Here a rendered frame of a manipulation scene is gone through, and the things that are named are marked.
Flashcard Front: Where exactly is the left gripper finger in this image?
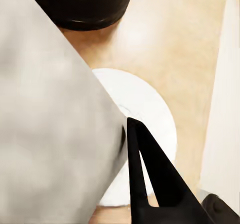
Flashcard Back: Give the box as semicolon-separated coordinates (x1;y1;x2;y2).
127;117;214;224

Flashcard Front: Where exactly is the paper coffee filter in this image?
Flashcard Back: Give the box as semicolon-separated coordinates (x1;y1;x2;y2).
0;0;128;224

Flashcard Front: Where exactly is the electric kettle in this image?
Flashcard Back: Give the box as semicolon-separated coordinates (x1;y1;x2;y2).
35;0;130;31

